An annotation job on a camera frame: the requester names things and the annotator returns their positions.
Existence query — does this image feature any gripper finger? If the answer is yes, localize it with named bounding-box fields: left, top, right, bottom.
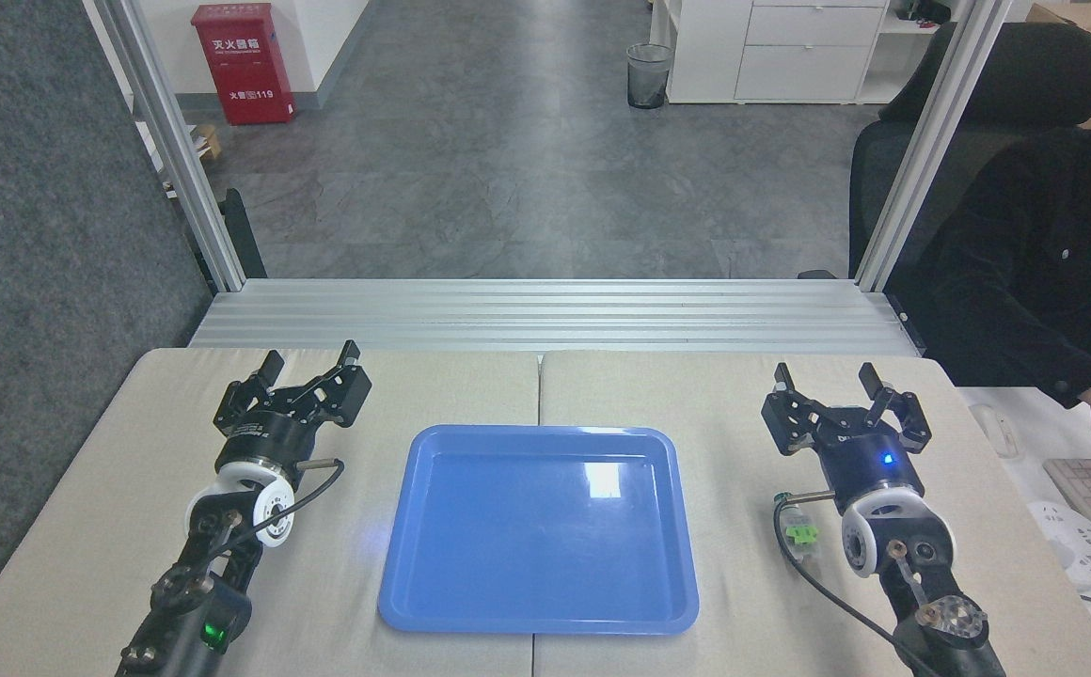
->
left=214, top=351, right=285, bottom=425
left=273, top=340, right=373, bottom=430
left=760, top=362, right=836, bottom=460
left=859, top=362, right=933, bottom=458

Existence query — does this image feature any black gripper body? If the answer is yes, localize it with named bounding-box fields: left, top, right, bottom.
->
left=216, top=410, right=319, bottom=474
left=817, top=422, right=924, bottom=514

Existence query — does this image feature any green and clear switch part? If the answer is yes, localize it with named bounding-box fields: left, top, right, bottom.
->
left=783, top=505, right=822, bottom=566

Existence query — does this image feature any blue plastic tray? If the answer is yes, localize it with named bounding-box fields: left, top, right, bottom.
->
left=377, top=424, right=701, bottom=636

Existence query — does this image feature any white computer mouse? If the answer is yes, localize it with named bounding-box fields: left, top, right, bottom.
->
left=968, top=403, right=1022, bottom=461

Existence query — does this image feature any black panel foot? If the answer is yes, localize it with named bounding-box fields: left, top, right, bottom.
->
left=190, top=187, right=268, bottom=281

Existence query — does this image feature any person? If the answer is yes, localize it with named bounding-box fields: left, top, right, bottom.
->
left=887, top=111, right=1091, bottom=409

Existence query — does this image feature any white power strip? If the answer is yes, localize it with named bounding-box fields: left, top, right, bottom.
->
left=1025, top=499, right=1091, bottom=590

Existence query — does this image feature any grey felt partition panel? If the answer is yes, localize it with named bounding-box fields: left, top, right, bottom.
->
left=0, top=0, right=218, bottom=652

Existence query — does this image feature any white desk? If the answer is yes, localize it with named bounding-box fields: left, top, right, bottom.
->
left=954, top=385, right=1091, bottom=677

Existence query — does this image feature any red fire extinguisher box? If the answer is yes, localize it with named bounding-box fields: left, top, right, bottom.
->
left=191, top=3, right=297, bottom=127

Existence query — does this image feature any black office chair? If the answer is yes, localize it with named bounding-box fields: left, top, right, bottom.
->
left=848, top=21, right=1091, bottom=279

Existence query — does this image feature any white drawer cabinet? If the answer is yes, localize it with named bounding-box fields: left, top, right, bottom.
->
left=649, top=0, right=943, bottom=105

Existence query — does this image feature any mesh waste bin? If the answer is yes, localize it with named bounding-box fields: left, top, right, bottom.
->
left=626, top=42, right=673, bottom=110

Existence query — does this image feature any silver aluminium rail platform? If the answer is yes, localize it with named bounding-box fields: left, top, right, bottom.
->
left=187, top=277, right=924, bottom=357

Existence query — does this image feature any silver aluminium post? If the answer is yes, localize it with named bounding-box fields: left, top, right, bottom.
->
left=83, top=0, right=248, bottom=293
left=853, top=0, right=1014, bottom=293

